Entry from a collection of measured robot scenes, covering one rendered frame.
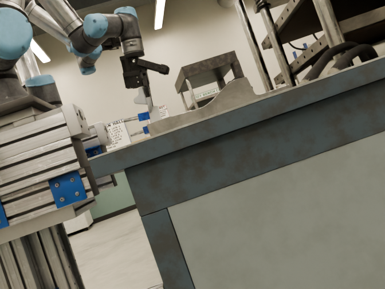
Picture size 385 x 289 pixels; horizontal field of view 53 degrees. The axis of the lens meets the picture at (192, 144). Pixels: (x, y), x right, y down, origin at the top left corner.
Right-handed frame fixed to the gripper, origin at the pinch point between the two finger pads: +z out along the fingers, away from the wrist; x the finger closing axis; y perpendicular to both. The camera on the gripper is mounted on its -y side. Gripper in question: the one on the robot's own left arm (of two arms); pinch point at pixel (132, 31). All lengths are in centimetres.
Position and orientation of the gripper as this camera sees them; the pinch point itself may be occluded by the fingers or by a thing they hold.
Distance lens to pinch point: 213.6
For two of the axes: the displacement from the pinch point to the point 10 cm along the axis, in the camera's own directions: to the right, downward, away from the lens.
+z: 8.2, -2.7, 5.1
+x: 5.1, -0.5, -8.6
